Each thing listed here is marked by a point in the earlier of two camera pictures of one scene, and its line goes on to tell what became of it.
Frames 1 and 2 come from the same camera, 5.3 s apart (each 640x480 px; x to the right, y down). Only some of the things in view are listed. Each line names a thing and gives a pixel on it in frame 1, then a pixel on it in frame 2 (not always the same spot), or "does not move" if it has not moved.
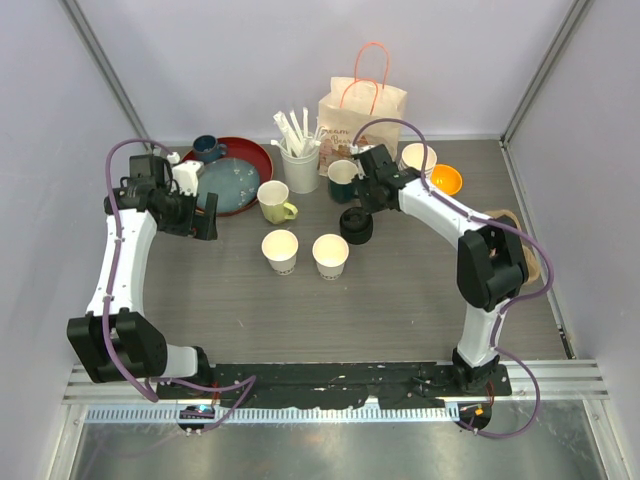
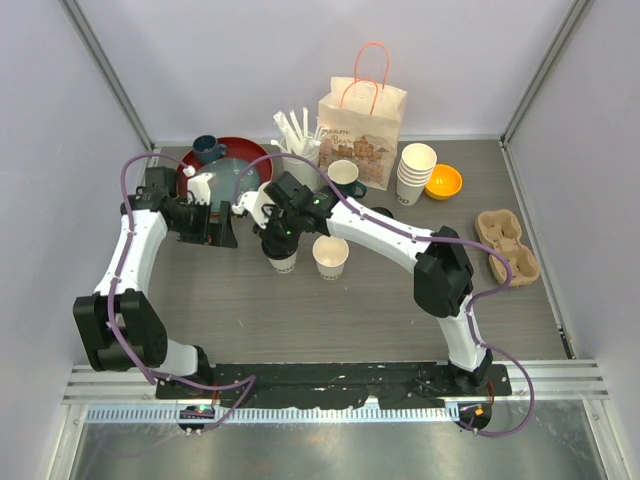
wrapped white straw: (298, 141) does not move
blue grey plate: (235, 182) does not move
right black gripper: (371, 208) to (266, 234)
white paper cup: (330, 252) does not move
